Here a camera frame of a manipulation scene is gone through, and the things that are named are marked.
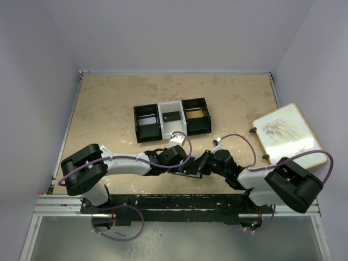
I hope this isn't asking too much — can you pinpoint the black leather card holder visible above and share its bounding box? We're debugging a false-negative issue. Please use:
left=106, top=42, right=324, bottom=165
left=167, top=156, right=203, bottom=179

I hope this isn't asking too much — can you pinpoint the black and white organizer tray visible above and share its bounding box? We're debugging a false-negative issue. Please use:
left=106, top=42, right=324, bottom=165
left=133, top=97, right=212, bottom=143

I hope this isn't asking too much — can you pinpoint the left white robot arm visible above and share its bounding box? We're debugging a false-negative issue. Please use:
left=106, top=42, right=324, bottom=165
left=58, top=144, right=192, bottom=207

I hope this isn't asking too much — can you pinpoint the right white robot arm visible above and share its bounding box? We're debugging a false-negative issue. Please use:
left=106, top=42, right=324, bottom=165
left=187, top=149, right=325, bottom=214

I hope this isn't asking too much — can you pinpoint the black credit card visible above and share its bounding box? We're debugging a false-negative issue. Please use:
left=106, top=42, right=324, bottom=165
left=162, top=111, right=181, bottom=122

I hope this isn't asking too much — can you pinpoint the silver credit card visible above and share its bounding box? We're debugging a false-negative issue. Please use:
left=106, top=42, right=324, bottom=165
left=138, top=115, right=157, bottom=126

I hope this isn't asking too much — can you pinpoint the gold credit card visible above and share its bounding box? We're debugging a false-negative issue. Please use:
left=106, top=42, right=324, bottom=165
left=185, top=108, right=206, bottom=119

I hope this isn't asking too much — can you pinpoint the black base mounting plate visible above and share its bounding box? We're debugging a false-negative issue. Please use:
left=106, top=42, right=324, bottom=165
left=80, top=194, right=273, bottom=229

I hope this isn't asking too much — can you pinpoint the white board with wood rim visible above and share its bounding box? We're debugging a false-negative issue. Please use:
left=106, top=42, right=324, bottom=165
left=252, top=103, right=322, bottom=165

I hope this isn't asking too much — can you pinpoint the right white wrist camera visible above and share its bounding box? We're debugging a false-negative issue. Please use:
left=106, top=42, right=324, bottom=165
left=212, top=138, right=223, bottom=154

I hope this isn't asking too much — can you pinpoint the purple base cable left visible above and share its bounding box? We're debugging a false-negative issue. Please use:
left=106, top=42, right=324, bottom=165
left=91, top=203, right=145, bottom=241

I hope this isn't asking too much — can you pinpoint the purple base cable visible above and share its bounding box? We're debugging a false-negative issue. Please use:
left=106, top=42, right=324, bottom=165
left=243, top=203, right=276, bottom=234
left=91, top=203, right=145, bottom=241

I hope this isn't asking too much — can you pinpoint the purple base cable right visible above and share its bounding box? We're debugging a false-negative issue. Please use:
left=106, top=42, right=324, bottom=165
left=243, top=203, right=276, bottom=234

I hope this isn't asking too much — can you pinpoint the aluminium frame rail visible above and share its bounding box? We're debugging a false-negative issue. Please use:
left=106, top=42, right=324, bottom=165
left=20, top=190, right=332, bottom=261

